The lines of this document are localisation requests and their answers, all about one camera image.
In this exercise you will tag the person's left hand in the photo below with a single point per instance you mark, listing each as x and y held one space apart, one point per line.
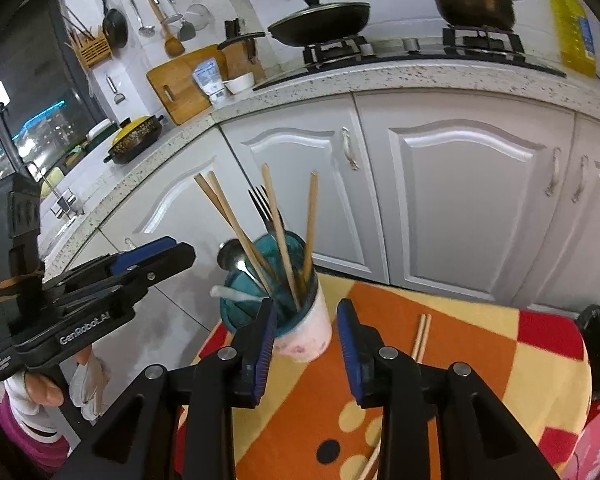
87 385

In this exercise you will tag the speckled stone countertop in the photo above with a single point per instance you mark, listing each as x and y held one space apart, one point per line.
430 80

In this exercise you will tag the small white bowl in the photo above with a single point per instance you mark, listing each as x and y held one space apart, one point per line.
240 84

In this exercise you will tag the metal sink faucet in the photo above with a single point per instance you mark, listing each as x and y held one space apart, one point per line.
55 195

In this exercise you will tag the metal peeler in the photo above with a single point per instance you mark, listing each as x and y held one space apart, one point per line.
117 96

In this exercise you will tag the metal spoon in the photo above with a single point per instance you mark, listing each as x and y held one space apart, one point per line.
230 255

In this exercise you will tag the white blue refill pouch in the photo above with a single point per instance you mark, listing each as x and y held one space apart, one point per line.
207 80

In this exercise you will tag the metal ladle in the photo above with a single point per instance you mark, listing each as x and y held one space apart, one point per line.
147 30

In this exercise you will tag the wooden cutting board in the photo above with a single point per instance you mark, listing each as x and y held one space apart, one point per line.
180 85

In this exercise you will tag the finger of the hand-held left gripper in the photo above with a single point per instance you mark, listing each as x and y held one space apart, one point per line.
145 255
175 260

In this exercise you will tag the orange yellow printed blanket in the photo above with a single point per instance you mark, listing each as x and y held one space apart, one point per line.
460 325

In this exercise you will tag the yellow oil bottle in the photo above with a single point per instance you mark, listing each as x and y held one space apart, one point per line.
575 30

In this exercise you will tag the black pan with yellow lid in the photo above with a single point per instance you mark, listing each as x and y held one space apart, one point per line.
130 135

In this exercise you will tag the dark window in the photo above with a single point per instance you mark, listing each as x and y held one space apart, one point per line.
40 110

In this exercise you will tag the brass stockpot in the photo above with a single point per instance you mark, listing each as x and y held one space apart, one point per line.
475 7

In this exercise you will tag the metal mesh strainer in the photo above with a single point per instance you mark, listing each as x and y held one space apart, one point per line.
200 15

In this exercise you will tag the tan wooden chopstick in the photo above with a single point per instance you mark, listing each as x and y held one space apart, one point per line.
205 190
276 210
237 225
418 335
311 210
369 460
424 335

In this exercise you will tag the wooden chopstick rack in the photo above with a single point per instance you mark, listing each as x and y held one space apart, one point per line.
92 50

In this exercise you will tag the glass wok lid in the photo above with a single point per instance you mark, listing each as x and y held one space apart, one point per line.
325 12

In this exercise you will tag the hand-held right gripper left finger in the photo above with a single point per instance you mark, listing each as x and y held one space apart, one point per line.
262 345

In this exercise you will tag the person's left forearm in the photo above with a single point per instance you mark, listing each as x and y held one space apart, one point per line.
20 425

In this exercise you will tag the metal slotted turner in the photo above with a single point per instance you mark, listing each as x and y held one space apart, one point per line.
186 31

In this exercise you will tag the white corner cabinet door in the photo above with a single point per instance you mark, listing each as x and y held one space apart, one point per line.
180 200

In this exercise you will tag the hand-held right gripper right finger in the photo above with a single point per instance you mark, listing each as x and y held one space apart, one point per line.
350 350

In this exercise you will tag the black wok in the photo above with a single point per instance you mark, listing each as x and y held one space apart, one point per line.
320 32

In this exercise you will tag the teal lidded utensil holder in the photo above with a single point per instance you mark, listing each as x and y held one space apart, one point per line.
305 335

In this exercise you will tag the small black frying pan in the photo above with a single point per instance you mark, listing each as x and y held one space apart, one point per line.
115 25

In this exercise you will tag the black gas stove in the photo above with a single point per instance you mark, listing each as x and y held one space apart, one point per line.
430 60

